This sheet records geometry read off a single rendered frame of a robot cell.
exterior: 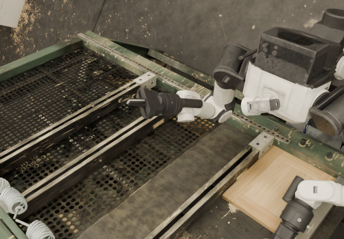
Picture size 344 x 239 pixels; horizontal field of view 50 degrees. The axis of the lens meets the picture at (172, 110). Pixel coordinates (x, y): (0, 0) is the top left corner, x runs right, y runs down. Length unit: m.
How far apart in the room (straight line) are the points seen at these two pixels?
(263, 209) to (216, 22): 1.85
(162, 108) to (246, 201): 0.54
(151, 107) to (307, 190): 0.58
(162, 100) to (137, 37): 2.23
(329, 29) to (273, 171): 0.64
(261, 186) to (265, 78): 0.52
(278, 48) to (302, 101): 0.19
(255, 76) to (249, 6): 1.65
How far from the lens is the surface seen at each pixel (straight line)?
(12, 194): 1.44
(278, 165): 1.75
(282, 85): 1.31
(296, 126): 1.95
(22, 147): 1.82
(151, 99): 1.33
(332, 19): 1.60
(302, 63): 1.26
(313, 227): 1.54
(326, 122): 1.27
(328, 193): 1.27
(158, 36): 3.38
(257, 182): 1.66
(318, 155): 1.80
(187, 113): 1.42
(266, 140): 1.77
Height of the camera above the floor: 2.60
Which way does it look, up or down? 54 degrees down
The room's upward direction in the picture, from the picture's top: 89 degrees counter-clockwise
